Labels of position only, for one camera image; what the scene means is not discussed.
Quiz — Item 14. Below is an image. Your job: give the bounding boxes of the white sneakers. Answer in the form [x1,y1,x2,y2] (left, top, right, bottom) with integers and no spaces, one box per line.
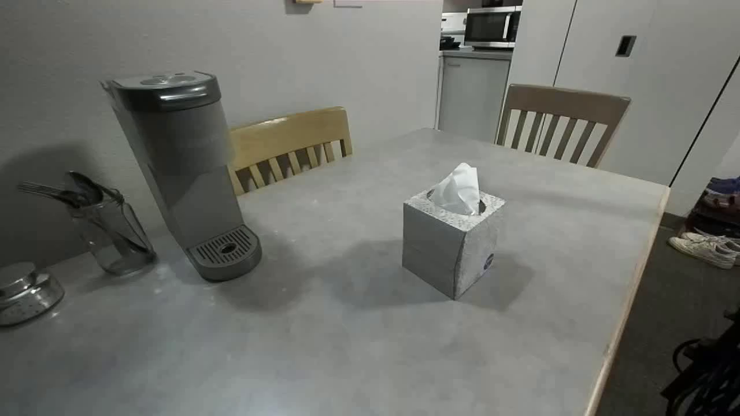
[666,229,740,269]

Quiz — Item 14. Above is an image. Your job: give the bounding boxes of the round metal lid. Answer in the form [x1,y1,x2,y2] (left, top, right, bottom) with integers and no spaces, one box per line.
[0,258,68,327]

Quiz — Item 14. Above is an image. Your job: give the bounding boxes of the white cube tissue box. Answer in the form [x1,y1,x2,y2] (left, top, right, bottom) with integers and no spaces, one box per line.
[400,186,507,301]

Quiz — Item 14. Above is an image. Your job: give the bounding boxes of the wooden slat-back chair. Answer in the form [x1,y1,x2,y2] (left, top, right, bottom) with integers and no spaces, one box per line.
[226,103,356,195]
[496,81,635,170]

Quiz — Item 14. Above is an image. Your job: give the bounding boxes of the black wall plate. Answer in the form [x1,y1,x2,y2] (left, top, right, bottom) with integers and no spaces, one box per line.
[616,31,639,59]

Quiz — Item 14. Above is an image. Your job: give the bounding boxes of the black wheeled frame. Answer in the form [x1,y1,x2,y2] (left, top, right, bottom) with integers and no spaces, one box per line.
[659,306,740,416]

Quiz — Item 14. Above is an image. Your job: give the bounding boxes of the dark bag pile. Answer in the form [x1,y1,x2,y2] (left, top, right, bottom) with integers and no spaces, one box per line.
[684,175,740,238]

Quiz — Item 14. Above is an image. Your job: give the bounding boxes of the black microwave oven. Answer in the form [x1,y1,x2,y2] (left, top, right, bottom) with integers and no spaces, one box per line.
[464,4,526,45]

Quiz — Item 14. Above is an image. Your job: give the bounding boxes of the white kitchen cabinet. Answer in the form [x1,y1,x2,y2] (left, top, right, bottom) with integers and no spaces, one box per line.
[436,49,514,145]

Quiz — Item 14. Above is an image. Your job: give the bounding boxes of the grey pod coffee machine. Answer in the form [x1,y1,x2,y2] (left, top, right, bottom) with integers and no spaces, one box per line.
[99,69,263,284]

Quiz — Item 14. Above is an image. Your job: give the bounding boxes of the white tissue paper sheet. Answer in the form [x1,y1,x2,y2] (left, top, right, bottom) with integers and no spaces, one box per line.
[425,160,487,217]

